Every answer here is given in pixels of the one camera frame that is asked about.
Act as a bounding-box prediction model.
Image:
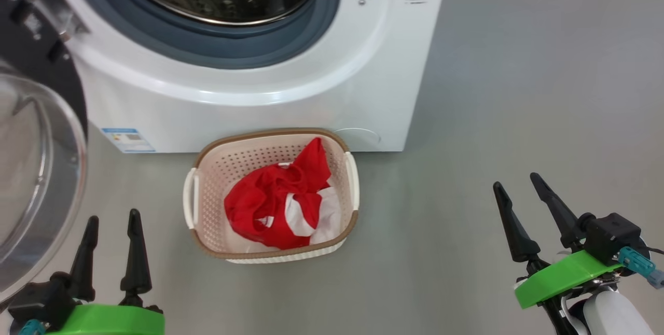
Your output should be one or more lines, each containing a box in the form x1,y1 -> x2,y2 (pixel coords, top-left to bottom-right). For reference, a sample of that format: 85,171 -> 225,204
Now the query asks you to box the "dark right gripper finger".
530,172 -> 580,250
493,182 -> 541,263

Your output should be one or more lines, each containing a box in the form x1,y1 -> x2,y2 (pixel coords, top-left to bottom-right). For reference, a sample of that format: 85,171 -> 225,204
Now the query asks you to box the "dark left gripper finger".
69,216 -> 99,302
120,208 -> 153,307

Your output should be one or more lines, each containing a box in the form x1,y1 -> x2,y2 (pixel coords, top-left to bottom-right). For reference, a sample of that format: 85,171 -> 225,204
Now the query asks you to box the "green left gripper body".
44,304 -> 165,335

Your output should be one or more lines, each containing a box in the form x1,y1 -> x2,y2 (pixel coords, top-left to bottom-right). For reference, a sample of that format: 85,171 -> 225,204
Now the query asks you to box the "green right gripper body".
514,250 -> 623,335

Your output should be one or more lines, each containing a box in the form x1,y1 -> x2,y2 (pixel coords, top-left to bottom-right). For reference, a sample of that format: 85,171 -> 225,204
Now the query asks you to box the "black round glass washer door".
0,0 -> 90,304

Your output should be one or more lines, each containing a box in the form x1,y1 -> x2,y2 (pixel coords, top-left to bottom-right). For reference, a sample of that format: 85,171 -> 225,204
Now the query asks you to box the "red and white garment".
224,137 -> 343,250

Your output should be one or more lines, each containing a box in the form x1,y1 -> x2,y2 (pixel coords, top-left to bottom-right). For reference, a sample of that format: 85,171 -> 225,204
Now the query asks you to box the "cream perforated laundry basket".
183,128 -> 360,264

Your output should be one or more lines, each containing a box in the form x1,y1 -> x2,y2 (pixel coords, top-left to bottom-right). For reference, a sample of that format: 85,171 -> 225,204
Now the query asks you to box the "white front-load washing machine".
39,0 -> 452,153

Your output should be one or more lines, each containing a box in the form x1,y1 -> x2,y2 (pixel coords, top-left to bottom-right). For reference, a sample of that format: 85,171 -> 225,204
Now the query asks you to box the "blue energy label sticker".
101,128 -> 156,153

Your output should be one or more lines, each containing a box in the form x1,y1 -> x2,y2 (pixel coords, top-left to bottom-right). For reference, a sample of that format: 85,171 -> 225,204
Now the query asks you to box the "round white filter cover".
335,128 -> 382,151

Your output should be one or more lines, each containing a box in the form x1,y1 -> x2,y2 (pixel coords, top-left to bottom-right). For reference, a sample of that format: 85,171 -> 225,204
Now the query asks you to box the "teal left cable connector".
18,319 -> 47,335

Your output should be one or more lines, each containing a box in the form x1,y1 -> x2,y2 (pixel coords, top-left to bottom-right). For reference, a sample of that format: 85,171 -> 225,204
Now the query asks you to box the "teal cable connector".
617,246 -> 664,290
18,319 -> 47,335

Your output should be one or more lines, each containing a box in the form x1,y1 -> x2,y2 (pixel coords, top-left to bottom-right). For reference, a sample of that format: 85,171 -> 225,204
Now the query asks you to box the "teal right cable connector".
617,246 -> 664,290

